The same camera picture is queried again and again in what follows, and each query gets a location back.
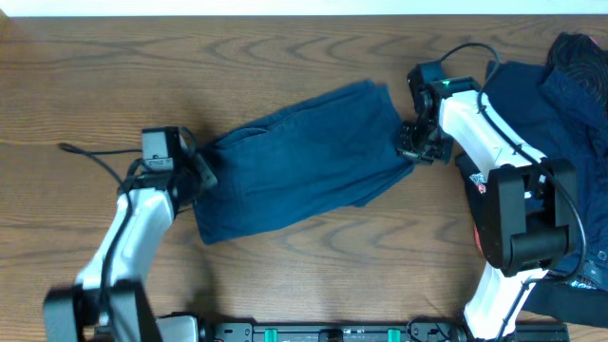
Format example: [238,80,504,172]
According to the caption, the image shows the dark blue denim shorts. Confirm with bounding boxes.
[194,80,413,244]

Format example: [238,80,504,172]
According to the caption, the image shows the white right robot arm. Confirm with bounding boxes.
[396,61,586,341]

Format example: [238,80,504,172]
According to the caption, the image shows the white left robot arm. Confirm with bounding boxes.
[43,126,217,341]

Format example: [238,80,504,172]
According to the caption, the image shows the red garment edge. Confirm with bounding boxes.
[473,224,484,256]

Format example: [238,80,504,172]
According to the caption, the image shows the dark blue denim garment pile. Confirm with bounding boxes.
[484,62,607,290]

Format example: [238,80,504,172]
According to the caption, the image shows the black knit garment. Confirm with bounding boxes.
[546,32,607,110]

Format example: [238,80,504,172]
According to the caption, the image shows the black garment with logo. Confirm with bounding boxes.
[455,154,607,328]

